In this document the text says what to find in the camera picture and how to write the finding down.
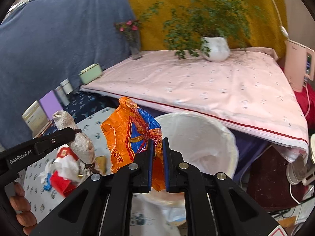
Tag grey white cloth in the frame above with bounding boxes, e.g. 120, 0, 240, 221
53, 110, 95, 165

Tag orange blue snack wrapper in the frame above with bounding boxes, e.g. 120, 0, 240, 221
101, 97, 166, 191

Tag gold black cigarette box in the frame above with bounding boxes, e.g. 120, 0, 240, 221
95, 156, 106, 175

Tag blue crumpled trash piece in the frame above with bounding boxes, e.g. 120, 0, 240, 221
43, 173, 52, 192

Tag white lined trash bin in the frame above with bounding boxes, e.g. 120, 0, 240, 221
133, 112, 239, 225

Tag person's left hand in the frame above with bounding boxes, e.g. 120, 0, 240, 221
10, 182, 37, 235

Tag red white paper cup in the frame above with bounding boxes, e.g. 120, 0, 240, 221
50, 145, 80, 197

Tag beige book with stand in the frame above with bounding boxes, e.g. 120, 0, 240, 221
22, 101, 52, 138

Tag panda print table cloth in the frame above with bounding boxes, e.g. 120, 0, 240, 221
23, 108, 114, 222

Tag crumpled white tissue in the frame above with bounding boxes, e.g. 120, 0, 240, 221
40, 156, 81, 184

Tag dark red cloth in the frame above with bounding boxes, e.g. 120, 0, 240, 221
246, 88, 315, 211

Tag purple card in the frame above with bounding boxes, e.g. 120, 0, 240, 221
40, 91, 63, 120

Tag white rectangular bottle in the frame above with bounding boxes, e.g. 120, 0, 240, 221
55, 86, 70, 107

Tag white desk fan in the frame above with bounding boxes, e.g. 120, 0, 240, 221
286, 134, 315, 187

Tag navy bird print cloth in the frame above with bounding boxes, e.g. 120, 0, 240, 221
42, 90, 117, 137

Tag white cylindrical jar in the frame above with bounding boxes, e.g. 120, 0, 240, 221
60, 78, 73, 95

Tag mint green lidded box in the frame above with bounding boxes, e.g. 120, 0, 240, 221
79, 63, 103, 85

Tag pink patterned table cloth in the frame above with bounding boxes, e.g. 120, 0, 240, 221
81, 48, 309, 162

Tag blue fabric backdrop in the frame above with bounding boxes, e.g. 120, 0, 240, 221
1, 0, 133, 149

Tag pink electric kettle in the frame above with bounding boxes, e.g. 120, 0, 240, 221
284, 40, 314, 93

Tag glass vase pink flowers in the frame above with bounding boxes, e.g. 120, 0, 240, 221
114, 20, 142, 60

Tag white pot green plant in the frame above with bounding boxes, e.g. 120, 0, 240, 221
139, 0, 267, 63

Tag yellow fabric backdrop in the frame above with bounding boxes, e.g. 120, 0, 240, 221
120, 0, 288, 57

